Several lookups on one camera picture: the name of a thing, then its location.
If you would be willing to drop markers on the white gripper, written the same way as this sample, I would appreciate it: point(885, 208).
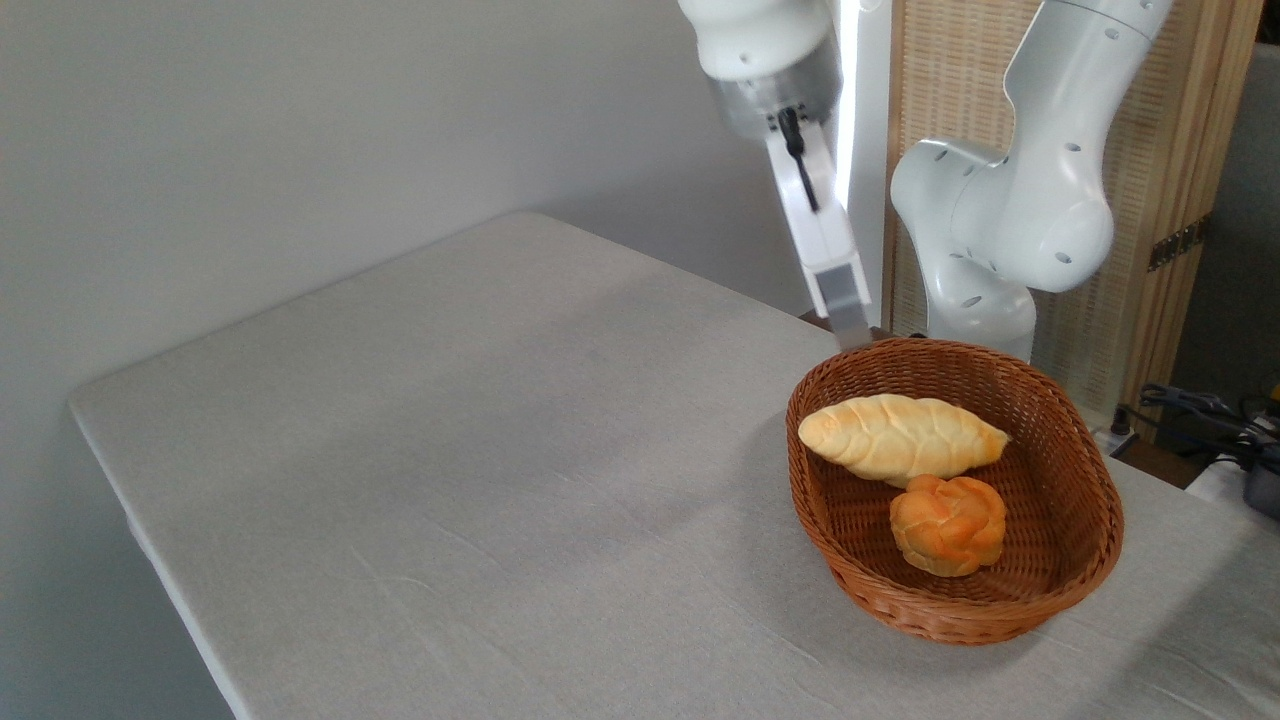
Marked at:
point(815, 215)

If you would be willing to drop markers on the grey tablecloth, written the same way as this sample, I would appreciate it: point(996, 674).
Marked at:
point(400, 450)

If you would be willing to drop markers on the round orange braided bun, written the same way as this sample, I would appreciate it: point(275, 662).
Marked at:
point(948, 525)

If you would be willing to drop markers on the brown oval wicker basket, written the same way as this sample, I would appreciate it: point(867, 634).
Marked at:
point(1060, 470)

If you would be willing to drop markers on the white power strip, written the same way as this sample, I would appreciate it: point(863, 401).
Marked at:
point(1112, 438)

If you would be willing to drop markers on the dark grey device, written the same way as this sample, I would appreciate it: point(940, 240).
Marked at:
point(1264, 490)

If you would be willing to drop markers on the long braided bread loaf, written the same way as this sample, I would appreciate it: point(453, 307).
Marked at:
point(900, 438)

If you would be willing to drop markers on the dark metal screen hinge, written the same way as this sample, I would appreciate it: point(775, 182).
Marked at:
point(1176, 244)

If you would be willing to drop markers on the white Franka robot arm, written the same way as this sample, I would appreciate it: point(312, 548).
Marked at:
point(1040, 200)

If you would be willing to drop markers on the wooden rattan folding screen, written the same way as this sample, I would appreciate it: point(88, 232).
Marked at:
point(1170, 120)

